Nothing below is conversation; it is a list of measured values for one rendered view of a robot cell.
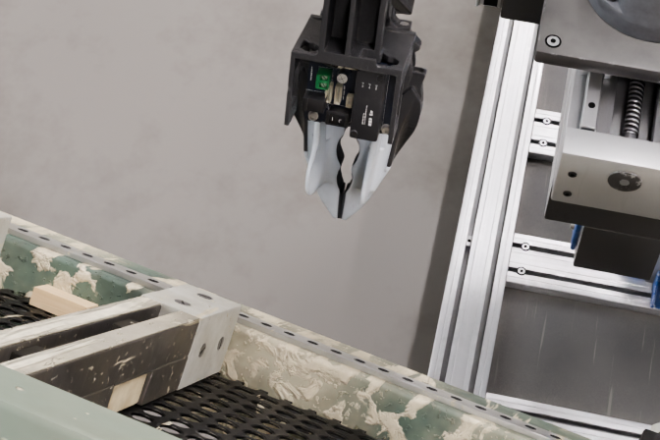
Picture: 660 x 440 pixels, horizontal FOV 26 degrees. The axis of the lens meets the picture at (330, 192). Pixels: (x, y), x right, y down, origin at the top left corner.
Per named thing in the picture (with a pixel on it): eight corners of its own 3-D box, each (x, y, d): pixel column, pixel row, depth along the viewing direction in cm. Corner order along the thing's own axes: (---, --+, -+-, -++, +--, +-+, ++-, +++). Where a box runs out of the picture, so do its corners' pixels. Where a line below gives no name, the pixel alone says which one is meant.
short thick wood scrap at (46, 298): (92, 322, 144) (98, 304, 144) (81, 325, 142) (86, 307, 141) (41, 302, 146) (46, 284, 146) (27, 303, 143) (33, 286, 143)
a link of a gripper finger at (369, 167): (327, 250, 97) (341, 132, 92) (343, 207, 102) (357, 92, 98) (372, 259, 97) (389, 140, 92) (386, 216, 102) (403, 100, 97)
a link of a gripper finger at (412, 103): (344, 160, 98) (357, 45, 94) (348, 148, 100) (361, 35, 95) (411, 173, 98) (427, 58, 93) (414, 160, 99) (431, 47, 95)
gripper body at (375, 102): (278, 134, 91) (295, -44, 85) (305, 78, 99) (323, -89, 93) (395, 155, 91) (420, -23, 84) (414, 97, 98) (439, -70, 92)
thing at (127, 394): (137, 404, 120) (148, 370, 120) (100, 420, 112) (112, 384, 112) (106, 391, 121) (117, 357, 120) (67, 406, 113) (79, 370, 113)
